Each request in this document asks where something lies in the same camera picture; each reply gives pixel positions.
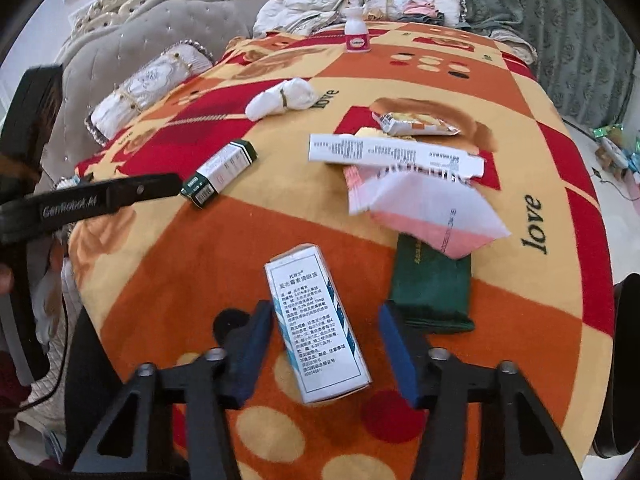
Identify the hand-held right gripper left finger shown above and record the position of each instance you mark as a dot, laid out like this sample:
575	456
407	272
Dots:
250	350

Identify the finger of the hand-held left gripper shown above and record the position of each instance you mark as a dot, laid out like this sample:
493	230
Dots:
145	190

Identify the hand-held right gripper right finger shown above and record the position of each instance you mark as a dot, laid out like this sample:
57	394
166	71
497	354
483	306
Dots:
400	355

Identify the white blue medicine box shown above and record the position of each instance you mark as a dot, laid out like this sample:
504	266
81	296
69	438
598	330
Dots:
315	320

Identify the dark green packet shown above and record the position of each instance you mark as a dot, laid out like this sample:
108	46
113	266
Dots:
435	290

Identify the small green white box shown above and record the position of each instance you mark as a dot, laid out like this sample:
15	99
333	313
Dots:
220	170

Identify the pink white paper bag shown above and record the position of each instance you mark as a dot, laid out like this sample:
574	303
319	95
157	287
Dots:
430	210

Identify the white tissue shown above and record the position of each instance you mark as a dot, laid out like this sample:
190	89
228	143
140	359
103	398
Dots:
280	97

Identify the long white carton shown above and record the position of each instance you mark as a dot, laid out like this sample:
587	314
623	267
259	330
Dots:
390	152

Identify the black trash bin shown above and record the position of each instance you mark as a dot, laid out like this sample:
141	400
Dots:
622	360

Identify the orange yellow snack packet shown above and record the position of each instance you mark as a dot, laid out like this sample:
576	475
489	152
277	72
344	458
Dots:
415	122

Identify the printed red orange blanket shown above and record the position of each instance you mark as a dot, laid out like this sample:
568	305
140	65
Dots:
200	260

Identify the white bolster pillow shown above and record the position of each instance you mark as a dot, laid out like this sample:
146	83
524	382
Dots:
150	82

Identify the grey tufted sofa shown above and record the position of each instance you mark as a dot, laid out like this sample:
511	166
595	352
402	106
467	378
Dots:
150	30

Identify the white crumpled quilt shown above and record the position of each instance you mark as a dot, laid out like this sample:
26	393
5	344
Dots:
290	17

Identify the white bottle pink label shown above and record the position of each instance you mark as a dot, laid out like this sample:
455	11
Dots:
357	35

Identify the small wooden stool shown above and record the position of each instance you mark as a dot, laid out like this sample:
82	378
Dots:
615	152

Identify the pile of folded clothes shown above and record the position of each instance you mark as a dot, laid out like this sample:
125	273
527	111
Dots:
422	12

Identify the green patterned curtains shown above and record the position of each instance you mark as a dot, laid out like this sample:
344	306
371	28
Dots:
525	10

